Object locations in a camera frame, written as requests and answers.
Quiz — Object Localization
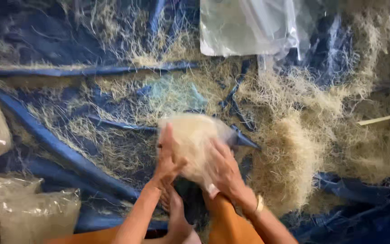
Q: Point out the person's right hand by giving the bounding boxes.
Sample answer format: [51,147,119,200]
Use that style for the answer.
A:
[203,139,258,211]

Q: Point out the person's left hand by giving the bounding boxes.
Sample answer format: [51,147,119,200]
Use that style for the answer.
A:
[153,123,188,189]

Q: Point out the clear bag of dried fibre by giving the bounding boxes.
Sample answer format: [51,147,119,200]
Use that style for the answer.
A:
[157,113,237,199]

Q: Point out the person's orange trousers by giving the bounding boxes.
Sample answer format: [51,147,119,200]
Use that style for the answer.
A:
[45,192,265,244]

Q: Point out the person's bare foot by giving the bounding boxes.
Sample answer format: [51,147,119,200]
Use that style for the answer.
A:
[160,185,202,244]

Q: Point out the heap of loose dried fibre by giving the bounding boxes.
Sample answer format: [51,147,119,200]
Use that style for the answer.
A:
[0,0,390,217]

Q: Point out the stack of empty clear bags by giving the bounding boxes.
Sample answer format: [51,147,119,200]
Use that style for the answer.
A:
[200,0,321,62]

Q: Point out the blue plastic tarpaulin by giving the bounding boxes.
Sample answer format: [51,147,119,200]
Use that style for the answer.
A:
[0,0,390,244]

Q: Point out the heap of filled clear bags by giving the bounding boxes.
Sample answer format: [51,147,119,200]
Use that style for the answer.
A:
[0,85,82,244]

